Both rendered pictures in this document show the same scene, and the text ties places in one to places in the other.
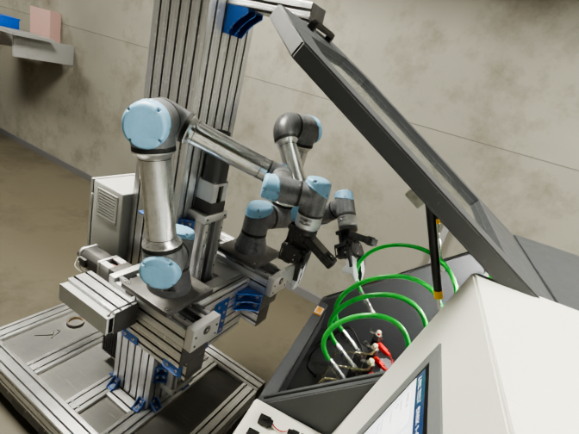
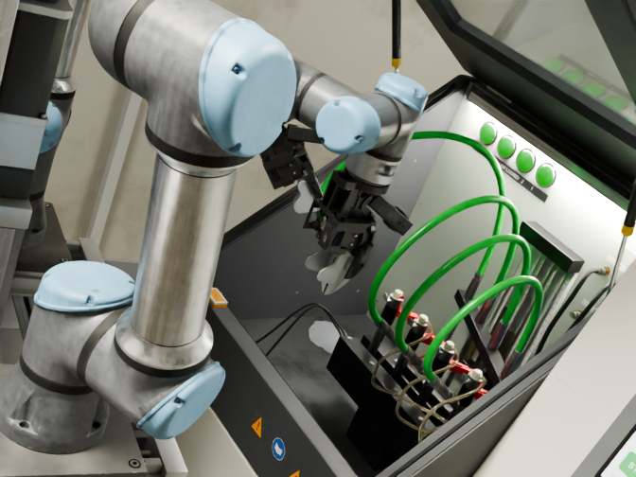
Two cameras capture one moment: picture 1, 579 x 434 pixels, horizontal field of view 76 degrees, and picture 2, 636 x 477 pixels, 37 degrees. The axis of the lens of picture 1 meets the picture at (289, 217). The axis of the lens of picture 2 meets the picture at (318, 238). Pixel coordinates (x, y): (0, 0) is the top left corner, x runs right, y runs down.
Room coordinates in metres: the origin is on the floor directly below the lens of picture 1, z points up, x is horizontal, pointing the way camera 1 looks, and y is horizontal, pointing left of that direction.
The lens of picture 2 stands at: (0.39, 1.09, 1.89)
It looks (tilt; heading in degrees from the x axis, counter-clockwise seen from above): 24 degrees down; 301
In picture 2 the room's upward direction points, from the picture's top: 22 degrees clockwise
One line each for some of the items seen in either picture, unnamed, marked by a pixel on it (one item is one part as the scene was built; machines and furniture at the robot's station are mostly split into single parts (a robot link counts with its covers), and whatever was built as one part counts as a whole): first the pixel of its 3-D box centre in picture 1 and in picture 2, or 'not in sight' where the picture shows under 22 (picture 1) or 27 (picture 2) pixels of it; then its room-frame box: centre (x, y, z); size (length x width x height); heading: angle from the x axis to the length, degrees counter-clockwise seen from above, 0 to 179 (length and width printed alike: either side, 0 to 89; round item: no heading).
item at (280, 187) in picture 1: (281, 188); (347, 118); (1.04, 0.05, 1.52); 0.11 x 0.11 x 0.08; 7
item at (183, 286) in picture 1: (171, 273); (58, 387); (1.12, 0.35, 1.09); 0.15 x 0.15 x 0.10
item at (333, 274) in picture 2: (289, 276); (331, 274); (1.03, -0.05, 1.25); 0.06 x 0.03 x 0.09; 74
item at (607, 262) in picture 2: not in sight; (593, 326); (0.76, -0.57, 1.20); 0.13 x 0.03 x 0.31; 164
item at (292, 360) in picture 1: (295, 357); (254, 403); (1.13, -0.16, 0.87); 0.62 x 0.04 x 0.16; 164
